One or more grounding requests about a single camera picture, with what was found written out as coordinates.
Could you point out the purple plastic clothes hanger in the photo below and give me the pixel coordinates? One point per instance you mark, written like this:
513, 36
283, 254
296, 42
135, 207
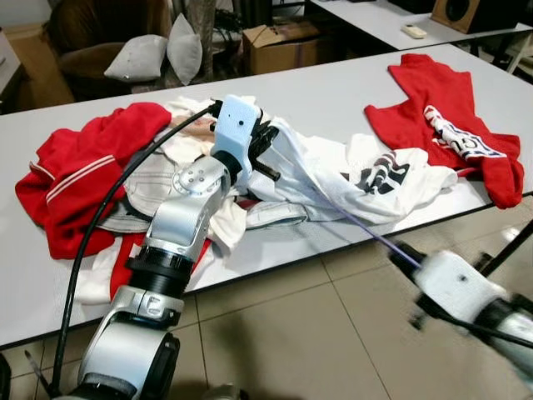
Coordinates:
375, 234

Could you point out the white t-shirt dark print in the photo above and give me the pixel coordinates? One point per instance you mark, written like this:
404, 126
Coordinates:
333, 167

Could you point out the red t-shirt white logo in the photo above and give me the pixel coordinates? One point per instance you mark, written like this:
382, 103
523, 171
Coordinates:
433, 92

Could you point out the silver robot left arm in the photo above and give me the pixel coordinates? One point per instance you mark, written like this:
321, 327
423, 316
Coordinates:
179, 225

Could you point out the open cardboard box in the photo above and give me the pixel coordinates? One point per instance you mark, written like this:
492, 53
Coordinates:
283, 54

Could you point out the black table leg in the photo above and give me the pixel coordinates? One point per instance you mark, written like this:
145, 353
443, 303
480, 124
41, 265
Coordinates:
508, 247

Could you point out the cream crumpled garment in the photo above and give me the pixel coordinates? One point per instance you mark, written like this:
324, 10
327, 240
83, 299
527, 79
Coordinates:
154, 187

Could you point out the grey square pillow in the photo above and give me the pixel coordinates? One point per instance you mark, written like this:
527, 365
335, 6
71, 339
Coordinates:
137, 58
185, 50

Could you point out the white desk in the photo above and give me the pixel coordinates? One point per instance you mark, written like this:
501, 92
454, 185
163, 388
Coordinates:
375, 21

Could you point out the red jacket white stripes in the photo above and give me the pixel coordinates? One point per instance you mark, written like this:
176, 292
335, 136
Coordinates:
83, 158

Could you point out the white remote control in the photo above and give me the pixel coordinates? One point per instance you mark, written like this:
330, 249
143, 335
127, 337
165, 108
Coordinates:
414, 32

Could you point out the brown armchair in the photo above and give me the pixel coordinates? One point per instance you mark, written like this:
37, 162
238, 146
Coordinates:
83, 21

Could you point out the tan cardboard box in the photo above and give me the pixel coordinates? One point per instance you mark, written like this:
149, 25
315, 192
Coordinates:
42, 75

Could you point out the robot leg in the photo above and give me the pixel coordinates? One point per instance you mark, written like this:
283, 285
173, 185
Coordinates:
223, 393

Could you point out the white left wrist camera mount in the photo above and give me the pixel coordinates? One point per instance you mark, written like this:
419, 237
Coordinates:
235, 133

